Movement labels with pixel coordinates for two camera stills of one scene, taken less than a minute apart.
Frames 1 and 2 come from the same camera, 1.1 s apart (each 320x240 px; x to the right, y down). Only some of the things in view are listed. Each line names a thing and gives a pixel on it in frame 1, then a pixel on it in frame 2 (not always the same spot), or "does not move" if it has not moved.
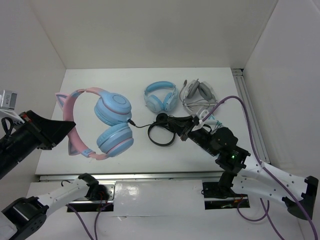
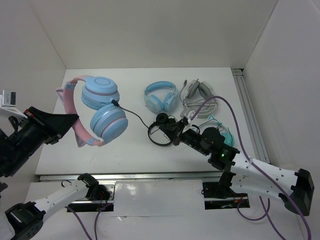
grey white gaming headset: x=198 y=96 does not move
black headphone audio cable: x=133 y=124 -> x=114 y=102
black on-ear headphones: x=170 y=122 does not move
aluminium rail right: x=248 y=107 does not move
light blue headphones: x=160 y=96 does not move
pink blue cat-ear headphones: x=115 y=139 -> x=109 y=123
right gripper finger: x=194 y=122 -> x=172 y=130
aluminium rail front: x=136 y=177 does not move
